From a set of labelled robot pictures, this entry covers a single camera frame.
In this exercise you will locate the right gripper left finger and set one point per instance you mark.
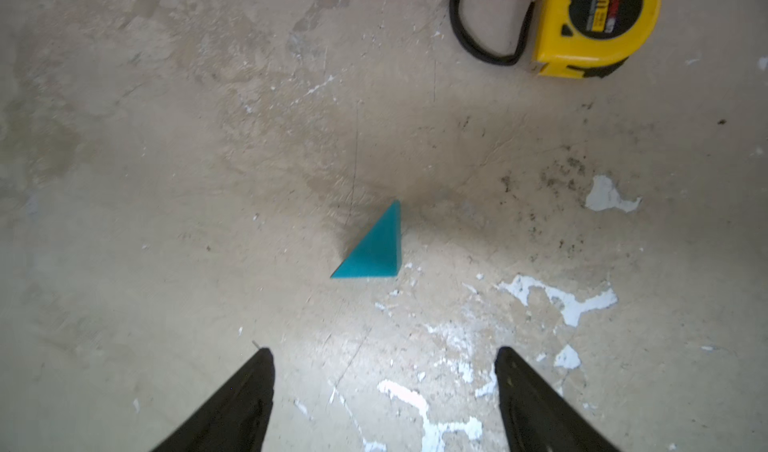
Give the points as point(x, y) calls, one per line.
point(236, 416)

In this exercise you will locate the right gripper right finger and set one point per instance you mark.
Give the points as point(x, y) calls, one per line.
point(535, 416)

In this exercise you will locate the teal triangle block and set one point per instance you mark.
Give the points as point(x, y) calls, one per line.
point(379, 253)

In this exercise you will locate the yellow tape measure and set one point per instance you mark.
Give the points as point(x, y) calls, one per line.
point(575, 38)

